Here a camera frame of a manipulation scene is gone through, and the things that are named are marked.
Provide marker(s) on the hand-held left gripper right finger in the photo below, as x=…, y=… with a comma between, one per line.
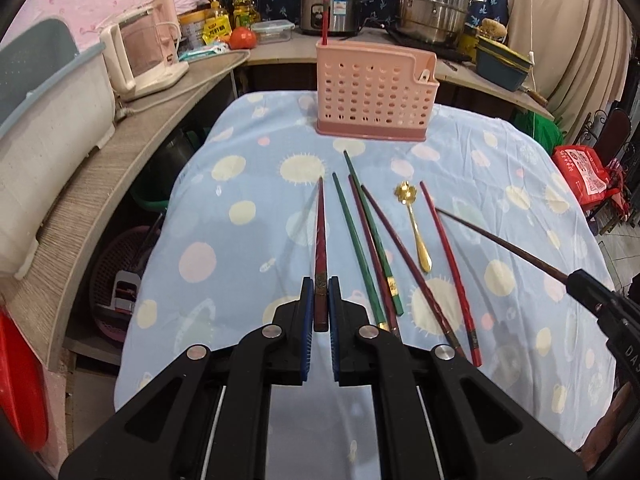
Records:
x=336, y=332

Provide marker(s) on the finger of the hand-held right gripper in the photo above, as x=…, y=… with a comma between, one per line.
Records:
x=587, y=290

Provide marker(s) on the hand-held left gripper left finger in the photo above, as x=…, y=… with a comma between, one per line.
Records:
x=306, y=332

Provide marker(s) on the green chopstick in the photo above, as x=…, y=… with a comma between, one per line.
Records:
x=354, y=240
x=396, y=300

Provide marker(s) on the dark red gold-banded chopstick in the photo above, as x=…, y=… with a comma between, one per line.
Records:
x=320, y=240

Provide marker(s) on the dark brown chopstick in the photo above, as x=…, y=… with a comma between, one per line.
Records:
x=500, y=241

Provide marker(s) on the gold flower spoon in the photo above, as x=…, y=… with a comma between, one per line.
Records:
x=422, y=250

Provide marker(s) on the pink plastic utensil holder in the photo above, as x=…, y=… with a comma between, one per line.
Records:
x=372, y=90

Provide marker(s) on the person's right forearm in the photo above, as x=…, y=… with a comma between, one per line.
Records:
x=607, y=440

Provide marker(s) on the red shopping bag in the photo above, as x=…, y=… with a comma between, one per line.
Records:
x=582, y=172

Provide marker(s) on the dark metal chair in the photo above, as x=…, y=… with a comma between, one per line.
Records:
x=615, y=132

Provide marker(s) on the green plastic bag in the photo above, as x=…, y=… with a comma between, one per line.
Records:
x=537, y=130

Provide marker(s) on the green plastic bucket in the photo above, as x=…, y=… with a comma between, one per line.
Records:
x=150, y=200

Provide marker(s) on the pink plastic basket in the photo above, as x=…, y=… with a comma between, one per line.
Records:
x=112, y=255

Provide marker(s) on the dark pot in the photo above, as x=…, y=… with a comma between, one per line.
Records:
x=175, y=157

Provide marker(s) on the blue lunch box yellow lid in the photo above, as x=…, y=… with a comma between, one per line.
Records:
x=500, y=67

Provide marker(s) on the wooden counter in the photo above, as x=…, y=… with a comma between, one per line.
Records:
x=115, y=160

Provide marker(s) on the beige curtain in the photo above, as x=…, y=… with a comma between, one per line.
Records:
x=565, y=25

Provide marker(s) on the black induction cooker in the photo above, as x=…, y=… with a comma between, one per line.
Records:
x=450, y=50

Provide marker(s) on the yellow jar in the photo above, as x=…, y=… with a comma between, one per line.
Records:
x=468, y=40

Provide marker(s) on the brown loofah sponge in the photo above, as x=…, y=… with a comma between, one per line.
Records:
x=494, y=29

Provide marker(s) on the red plastic basin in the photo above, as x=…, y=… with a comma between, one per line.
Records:
x=22, y=385

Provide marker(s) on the wet wipes packet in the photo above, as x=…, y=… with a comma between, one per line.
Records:
x=202, y=52

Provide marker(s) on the red tomato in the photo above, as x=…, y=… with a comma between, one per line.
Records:
x=243, y=38

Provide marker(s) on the clear plastic food container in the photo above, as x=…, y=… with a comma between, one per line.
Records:
x=272, y=32

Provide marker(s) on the yellow seasoning packet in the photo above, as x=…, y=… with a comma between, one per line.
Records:
x=217, y=30

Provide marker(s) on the gold milk powder tin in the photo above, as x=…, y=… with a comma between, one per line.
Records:
x=192, y=30

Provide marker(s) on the stainless steel steamer pot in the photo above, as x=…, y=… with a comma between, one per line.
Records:
x=435, y=5

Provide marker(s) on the pink cream electric kettle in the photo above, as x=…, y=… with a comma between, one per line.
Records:
x=147, y=50

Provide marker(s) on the steel rice cooker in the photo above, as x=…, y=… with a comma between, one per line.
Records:
x=345, y=7

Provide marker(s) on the white grey plastic bin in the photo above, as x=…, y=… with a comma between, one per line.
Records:
x=45, y=135

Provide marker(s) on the large cooking oil bottle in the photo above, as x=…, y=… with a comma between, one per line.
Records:
x=245, y=5

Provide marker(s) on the small yellow oil bottle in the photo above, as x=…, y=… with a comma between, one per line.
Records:
x=218, y=7

